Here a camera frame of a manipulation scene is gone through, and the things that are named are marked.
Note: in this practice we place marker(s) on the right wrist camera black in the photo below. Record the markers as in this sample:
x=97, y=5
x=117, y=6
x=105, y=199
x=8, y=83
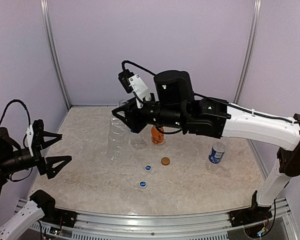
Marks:
x=132, y=83

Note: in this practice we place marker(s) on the aluminium post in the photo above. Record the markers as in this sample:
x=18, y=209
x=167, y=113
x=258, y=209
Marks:
x=249, y=50
x=44, y=6

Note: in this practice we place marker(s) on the blue label bottle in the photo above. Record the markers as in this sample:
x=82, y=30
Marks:
x=218, y=150
x=137, y=140

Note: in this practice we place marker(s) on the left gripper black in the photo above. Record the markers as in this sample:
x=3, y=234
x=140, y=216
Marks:
x=45, y=167

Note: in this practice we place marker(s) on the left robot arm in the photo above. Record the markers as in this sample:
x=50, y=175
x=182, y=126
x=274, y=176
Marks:
x=14, y=159

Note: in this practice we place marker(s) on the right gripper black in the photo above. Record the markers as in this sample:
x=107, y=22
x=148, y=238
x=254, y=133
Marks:
x=134, y=121

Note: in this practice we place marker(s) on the left aluminium post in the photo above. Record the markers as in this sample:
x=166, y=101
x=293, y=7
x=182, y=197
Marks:
x=44, y=6

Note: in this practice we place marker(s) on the brown bottle cap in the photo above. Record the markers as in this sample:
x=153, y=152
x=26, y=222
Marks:
x=165, y=161

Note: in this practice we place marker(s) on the clear bottle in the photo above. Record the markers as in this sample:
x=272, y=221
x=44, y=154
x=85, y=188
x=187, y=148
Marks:
x=118, y=137

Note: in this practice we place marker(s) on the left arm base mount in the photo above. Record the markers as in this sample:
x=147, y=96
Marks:
x=52, y=214

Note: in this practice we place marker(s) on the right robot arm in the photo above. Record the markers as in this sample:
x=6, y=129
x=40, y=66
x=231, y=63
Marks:
x=176, y=105

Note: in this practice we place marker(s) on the aluminium front rail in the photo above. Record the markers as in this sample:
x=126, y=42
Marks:
x=101, y=226

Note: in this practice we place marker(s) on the blue white cap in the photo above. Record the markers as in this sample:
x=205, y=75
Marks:
x=142, y=184

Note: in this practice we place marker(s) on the right aluminium post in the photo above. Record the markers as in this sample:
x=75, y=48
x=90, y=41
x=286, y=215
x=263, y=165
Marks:
x=249, y=50

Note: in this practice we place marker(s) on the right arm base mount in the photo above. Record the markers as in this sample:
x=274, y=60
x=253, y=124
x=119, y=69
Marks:
x=249, y=215

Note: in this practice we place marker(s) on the orange drink bottle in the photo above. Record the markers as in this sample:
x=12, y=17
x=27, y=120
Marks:
x=156, y=136

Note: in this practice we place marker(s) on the white bottle cap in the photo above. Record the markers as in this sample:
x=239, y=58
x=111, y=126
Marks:
x=148, y=168

